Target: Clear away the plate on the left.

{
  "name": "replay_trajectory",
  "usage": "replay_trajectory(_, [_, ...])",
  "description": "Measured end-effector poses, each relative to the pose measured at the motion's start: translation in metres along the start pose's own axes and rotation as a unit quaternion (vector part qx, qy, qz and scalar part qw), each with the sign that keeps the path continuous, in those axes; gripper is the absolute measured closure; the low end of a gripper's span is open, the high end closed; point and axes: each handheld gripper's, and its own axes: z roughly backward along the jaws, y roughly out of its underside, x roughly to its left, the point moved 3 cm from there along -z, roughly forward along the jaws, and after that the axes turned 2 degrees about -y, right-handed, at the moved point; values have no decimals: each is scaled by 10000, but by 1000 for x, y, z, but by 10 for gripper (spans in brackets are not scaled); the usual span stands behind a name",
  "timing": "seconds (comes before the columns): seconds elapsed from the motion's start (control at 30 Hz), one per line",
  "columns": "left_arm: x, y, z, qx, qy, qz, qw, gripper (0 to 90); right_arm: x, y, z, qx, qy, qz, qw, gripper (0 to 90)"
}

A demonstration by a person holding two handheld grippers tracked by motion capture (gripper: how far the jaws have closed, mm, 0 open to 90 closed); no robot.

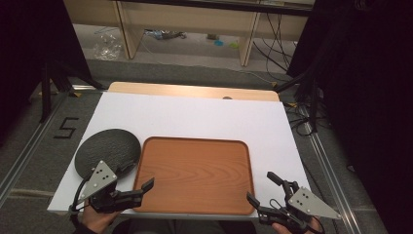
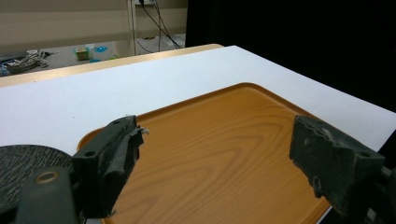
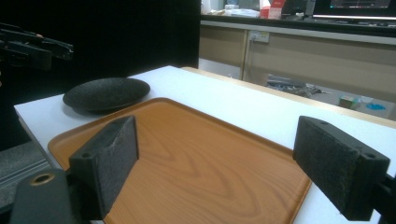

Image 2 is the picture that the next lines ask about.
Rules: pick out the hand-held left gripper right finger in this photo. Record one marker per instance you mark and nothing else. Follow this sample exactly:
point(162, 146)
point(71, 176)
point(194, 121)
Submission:
point(336, 161)

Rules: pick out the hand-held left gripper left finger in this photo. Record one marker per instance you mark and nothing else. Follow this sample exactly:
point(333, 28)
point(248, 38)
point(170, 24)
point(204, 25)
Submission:
point(106, 161)

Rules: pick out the dark round speckled plate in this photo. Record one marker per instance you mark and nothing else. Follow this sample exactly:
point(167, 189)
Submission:
point(28, 161)

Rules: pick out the colourful cube box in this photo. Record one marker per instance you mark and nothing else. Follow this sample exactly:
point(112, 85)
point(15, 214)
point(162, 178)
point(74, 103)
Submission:
point(82, 53)

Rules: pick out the wooden tray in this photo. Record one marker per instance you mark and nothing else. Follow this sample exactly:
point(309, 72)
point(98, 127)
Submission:
point(218, 149)

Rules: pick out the black curtain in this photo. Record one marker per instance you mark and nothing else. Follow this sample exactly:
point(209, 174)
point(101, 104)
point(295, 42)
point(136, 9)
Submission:
point(295, 40)

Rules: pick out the white metal post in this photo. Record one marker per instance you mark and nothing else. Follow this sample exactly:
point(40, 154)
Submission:
point(132, 28)

